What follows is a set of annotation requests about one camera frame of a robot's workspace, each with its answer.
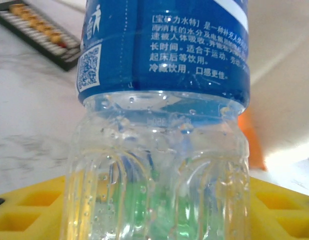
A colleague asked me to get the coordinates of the orange plastic object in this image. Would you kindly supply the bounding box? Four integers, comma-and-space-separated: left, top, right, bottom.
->
238, 109, 268, 172

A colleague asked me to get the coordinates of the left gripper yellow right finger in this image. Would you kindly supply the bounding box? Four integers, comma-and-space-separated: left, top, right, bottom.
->
244, 177, 309, 240

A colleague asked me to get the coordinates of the black battery pack gold label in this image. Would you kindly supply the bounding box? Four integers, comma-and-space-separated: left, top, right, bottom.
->
0, 0, 82, 72

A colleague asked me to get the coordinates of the dark blue label drink bottle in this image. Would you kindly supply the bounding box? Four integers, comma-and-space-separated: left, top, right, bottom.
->
59, 0, 252, 240

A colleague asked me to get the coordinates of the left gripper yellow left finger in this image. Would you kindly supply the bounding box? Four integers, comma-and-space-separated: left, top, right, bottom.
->
0, 174, 70, 240

